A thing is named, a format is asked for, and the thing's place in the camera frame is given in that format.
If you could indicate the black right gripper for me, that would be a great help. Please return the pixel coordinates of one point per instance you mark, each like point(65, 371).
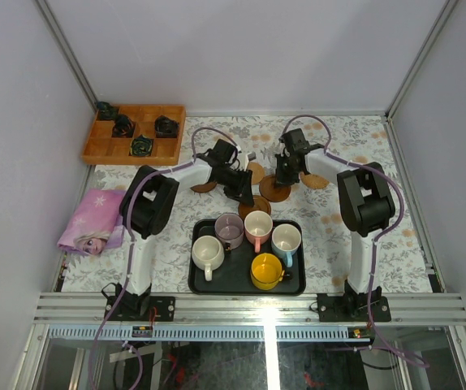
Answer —
point(280, 177)

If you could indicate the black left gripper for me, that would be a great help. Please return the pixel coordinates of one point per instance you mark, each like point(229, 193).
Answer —
point(239, 184)

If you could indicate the small brown wooden coaster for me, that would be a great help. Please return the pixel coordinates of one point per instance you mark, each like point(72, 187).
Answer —
point(260, 204)

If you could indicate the woven rattan coaster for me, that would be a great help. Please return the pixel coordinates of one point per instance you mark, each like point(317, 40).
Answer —
point(314, 181)
point(258, 172)

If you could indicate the large brown wooden coaster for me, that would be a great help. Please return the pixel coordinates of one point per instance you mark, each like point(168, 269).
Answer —
point(204, 188)

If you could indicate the light blue ceramic mug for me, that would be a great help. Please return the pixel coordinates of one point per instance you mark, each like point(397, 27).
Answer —
point(285, 240)

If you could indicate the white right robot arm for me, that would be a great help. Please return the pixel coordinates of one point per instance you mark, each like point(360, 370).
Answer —
point(365, 203)

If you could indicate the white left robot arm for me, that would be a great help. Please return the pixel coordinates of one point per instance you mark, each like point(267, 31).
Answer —
point(149, 200)

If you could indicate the pink ceramic mug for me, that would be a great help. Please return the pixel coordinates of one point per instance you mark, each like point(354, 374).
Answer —
point(258, 226)

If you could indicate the purple ceramic mug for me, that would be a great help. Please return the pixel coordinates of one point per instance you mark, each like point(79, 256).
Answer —
point(229, 229)

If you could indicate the white ceramic mug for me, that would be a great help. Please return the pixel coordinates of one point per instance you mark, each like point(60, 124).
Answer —
point(208, 255)

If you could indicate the yellow ceramic mug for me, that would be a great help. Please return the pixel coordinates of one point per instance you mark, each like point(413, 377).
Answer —
point(267, 271)

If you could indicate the black plastic tray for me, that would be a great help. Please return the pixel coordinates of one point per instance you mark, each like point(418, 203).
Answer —
point(233, 278)

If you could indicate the black rolled item right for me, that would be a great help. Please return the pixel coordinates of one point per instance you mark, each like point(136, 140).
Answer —
point(165, 127)

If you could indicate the black green rolled item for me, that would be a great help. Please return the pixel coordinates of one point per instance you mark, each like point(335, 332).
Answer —
point(141, 147)

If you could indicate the orange wooden divided tray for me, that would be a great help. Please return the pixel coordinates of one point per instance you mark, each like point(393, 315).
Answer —
point(107, 146)

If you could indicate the black rolled item middle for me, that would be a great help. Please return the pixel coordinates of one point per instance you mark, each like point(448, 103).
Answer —
point(123, 127)

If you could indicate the purple princess cloth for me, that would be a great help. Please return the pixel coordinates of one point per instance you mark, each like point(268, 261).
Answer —
point(96, 224)

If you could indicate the black rolled item corner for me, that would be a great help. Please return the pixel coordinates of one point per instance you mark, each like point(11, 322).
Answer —
point(104, 106)

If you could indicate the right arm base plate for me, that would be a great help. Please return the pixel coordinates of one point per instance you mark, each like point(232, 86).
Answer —
point(346, 309)

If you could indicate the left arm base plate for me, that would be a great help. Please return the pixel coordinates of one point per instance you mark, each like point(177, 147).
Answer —
point(155, 309)

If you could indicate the aluminium front rail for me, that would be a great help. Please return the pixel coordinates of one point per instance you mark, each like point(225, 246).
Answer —
point(404, 309)

